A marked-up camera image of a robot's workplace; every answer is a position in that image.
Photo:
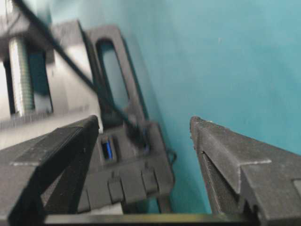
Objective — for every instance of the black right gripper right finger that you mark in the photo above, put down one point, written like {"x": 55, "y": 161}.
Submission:
{"x": 243, "y": 175}

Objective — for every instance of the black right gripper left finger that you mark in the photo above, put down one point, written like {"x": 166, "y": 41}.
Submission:
{"x": 46, "y": 174}

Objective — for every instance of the black multi-port USB hub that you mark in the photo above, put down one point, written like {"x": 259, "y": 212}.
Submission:
{"x": 120, "y": 172}

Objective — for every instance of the black bench vise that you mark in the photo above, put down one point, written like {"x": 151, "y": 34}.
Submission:
{"x": 40, "y": 92}

